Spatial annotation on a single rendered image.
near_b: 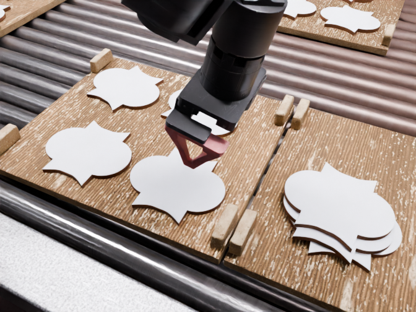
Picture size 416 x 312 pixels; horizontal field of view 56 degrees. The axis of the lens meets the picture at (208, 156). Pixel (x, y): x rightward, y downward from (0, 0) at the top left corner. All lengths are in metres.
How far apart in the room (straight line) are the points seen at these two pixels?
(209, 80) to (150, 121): 0.31
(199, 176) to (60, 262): 0.22
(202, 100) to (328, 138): 0.34
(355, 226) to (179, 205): 0.23
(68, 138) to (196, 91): 0.33
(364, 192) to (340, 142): 0.13
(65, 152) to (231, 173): 0.26
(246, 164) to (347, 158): 0.16
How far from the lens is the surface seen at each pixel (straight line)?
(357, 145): 0.69
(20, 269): 0.58
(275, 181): 0.59
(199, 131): 0.39
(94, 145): 0.65
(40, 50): 0.99
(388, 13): 1.13
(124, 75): 0.80
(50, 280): 0.56
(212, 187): 0.57
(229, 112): 0.39
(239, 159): 0.62
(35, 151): 0.69
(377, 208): 0.57
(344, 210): 0.55
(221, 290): 0.51
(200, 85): 0.41
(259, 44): 0.36
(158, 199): 0.56
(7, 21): 1.11
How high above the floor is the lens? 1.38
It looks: 45 degrees down
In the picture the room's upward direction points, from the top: straight up
